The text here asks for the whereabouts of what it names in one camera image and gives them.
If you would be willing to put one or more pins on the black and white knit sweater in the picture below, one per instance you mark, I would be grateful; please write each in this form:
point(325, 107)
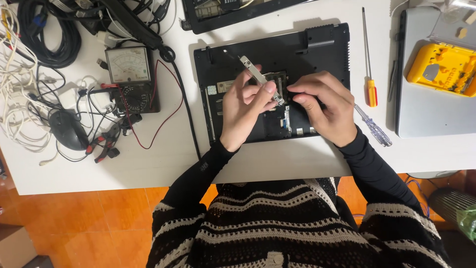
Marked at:
point(290, 230)

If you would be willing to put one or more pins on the black mesh waste bin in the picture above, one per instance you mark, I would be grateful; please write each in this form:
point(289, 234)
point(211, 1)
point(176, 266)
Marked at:
point(446, 206)

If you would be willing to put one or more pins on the yellow screwdriver bit case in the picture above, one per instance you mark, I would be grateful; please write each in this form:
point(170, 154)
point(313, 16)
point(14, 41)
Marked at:
point(446, 67)

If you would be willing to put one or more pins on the clear plastic case lid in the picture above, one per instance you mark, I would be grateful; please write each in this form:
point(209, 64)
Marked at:
point(452, 31)

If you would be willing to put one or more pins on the person's left hand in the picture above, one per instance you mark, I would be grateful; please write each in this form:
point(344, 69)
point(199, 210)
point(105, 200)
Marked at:
point(238, 111)

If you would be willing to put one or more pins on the person's right hand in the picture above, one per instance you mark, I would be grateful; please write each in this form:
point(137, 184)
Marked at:
point(331, 108)

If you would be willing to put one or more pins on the black laptop base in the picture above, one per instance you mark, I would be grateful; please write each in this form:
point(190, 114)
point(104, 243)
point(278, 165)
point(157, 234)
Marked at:
point(282, 52)

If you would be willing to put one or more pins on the silver closed laptop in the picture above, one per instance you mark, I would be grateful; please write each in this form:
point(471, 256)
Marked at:
point(427, 111)

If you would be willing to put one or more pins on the brown cardboard box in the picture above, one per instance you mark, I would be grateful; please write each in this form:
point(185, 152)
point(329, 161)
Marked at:
point(15, 247)

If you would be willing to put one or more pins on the white power adapter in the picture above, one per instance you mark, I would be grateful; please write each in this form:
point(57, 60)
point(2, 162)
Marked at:
point(96, 101)

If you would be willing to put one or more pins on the green plastic bag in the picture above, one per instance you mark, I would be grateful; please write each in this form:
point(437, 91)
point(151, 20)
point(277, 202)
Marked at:
point(467, 221)

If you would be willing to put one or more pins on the black laptop bezel frame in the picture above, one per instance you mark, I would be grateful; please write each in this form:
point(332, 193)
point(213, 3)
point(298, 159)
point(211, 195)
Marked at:
point(238, 16)

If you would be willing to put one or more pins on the black tweezers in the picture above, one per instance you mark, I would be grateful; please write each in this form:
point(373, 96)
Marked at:
point(392, 82)

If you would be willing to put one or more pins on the black computer mouse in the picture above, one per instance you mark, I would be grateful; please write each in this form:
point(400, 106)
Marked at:
point(68, 130)

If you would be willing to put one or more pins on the black analog multimeter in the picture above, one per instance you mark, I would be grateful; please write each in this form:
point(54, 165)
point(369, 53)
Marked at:
point(128, 67)

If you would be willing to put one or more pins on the silver metal drive bracket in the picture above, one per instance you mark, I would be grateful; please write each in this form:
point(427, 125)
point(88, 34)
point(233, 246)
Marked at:
point(248, 66)

